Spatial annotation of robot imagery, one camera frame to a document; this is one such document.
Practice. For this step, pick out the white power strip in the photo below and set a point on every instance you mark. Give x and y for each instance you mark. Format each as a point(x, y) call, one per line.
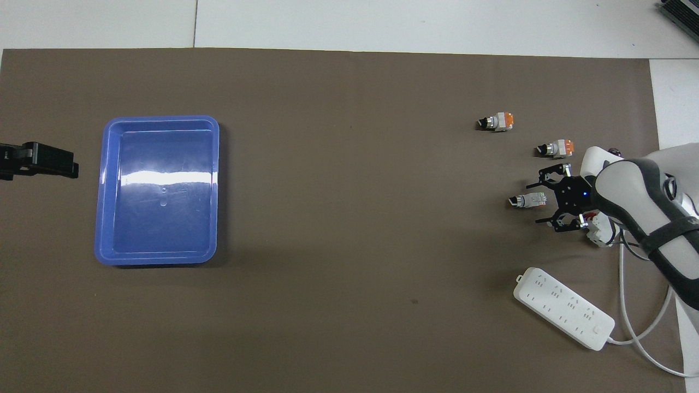
point(562, 305)

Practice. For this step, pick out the brown paper table mat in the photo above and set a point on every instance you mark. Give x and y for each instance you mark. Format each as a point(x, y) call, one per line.
point(355, 218)

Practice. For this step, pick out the white circuit breaker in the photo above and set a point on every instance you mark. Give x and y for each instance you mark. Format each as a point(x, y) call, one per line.
point(600, 234)

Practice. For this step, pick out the blue plastic tray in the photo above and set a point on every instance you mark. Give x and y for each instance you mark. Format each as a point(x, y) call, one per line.
point(158, 218)

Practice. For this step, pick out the green selector switch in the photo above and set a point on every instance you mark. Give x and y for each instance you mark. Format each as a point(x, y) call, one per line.
point(527, 201)

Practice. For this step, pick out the orange selector switch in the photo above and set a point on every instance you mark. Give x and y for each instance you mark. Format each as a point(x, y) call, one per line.
point(558, 148)
point(499, 121)

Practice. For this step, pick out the small dark terminal block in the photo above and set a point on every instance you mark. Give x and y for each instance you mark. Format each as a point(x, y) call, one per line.
point(615, 152)

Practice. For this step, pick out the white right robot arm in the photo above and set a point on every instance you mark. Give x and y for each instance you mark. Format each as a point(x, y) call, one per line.
point(644, 207)

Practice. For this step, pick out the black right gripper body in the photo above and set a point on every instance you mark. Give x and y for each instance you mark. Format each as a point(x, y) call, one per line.
point(573, 194)

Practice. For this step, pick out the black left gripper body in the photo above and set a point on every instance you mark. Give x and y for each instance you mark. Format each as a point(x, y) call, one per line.
point(11, 161)

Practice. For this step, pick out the grey ribbed metal device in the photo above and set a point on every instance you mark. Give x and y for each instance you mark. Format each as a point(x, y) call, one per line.
point(685, 13)

